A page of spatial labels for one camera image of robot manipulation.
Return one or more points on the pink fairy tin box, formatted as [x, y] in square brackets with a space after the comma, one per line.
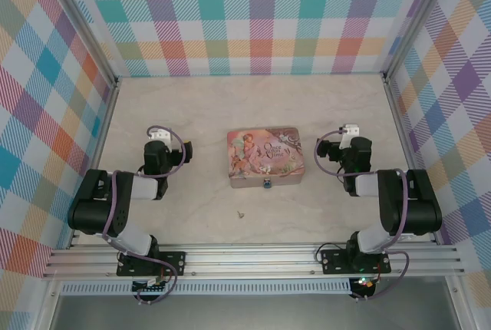
[264, 155]

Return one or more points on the small blue padlock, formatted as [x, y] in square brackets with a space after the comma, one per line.
[266, 183]

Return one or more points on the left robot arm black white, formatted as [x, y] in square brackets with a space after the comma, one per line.
[92, 215]

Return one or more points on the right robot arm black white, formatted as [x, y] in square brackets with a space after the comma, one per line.
[418, 211]

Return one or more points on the grey metal shelf panel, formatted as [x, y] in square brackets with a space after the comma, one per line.
[249, 312]

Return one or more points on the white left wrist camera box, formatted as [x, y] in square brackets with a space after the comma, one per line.
[159, 135]

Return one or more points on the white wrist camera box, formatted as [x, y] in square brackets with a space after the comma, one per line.
[351, 130]
[159, 135]

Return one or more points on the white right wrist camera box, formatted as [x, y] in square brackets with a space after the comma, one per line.
[351, 130]

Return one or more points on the aluminium right side rail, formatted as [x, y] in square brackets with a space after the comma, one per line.
[404, 146]

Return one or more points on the aluminium left side rail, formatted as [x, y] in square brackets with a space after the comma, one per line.
[100, 146]

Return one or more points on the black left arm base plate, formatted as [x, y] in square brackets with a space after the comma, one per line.
[174, 263]

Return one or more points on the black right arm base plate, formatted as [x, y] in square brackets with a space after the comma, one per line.
[333, 263]

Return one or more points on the aluminium front frame rail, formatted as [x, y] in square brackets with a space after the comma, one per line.
[249, 261]

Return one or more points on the aluminium right frame post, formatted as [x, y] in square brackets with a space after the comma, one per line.
[416, 19]

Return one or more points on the aluminium frame post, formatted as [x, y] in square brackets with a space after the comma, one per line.
[416, 19]
[82, 23]

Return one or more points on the aluminium left frame post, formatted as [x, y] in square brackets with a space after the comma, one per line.
[82, 23]

